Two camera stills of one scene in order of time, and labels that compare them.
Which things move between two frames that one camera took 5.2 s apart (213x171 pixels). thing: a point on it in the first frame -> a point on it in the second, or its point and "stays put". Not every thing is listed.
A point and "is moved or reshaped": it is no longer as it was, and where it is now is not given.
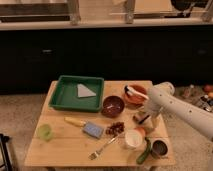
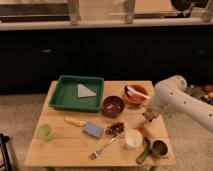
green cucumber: [141, 158] stays put
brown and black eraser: [140, 117] is moved or reshaped
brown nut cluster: [115, 128] stays put
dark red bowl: [112, 106] stays put
